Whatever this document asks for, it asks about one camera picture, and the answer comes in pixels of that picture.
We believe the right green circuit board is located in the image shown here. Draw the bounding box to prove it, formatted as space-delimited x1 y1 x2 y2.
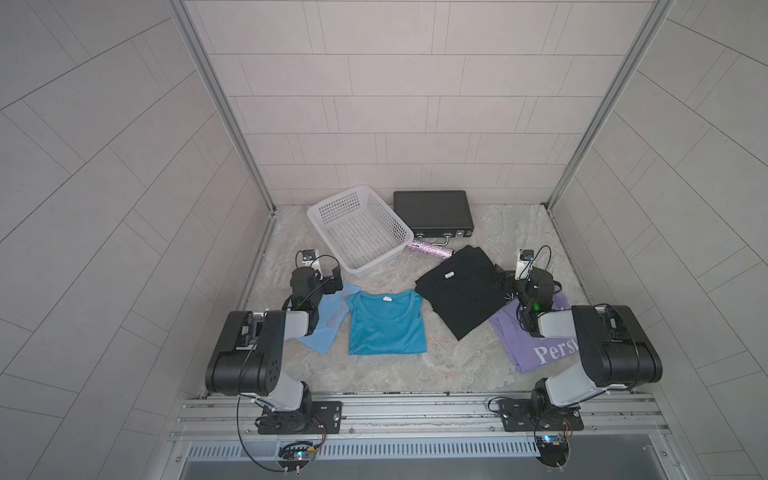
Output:
535 435 570 470

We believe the light blue t-shirt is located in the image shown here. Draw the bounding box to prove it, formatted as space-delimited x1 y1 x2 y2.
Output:
298 283 360 355

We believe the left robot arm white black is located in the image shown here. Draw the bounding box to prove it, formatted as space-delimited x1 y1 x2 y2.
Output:
205 266 343 413

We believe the white plastic laundry basket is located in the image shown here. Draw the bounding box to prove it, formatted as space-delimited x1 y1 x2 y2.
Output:
307 185 414 274

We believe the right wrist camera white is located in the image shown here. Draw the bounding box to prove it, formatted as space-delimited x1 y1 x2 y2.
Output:
515 249 535 280

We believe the green circuit board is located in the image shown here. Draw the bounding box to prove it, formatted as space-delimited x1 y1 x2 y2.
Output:
277 441 320 474
535 435 570 470

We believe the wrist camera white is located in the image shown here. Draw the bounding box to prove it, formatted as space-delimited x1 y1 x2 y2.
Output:
515 249 535 280
299 249 319 268

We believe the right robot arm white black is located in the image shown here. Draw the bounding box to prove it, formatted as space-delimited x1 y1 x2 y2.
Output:
497 266 663 420

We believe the left green circuit board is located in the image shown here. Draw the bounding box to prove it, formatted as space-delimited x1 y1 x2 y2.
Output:
277 441 320 474

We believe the purple folded t-shirt Persist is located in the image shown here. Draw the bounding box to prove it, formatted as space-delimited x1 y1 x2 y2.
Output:
489 299 579 373

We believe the black t-shirt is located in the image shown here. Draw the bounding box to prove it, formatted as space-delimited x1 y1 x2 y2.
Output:
415 246 511 340

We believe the black hard case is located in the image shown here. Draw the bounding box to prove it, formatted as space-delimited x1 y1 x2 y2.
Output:
393 190 474 238

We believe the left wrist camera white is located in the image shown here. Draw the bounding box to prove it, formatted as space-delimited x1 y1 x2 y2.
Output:
299 249 319 268

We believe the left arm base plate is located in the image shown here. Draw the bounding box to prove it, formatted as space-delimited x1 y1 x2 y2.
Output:
255 401 343 435

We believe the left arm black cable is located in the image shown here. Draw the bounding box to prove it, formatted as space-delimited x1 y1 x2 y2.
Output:
235 392 283 474

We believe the aluminium mounting rail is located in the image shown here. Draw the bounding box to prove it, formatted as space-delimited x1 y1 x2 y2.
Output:
167 392 670 443

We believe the teal t-shirt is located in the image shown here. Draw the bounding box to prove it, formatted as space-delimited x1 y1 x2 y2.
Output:
347 290 427 356

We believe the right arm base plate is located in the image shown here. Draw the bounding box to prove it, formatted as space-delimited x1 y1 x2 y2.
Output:
488 397 584 433

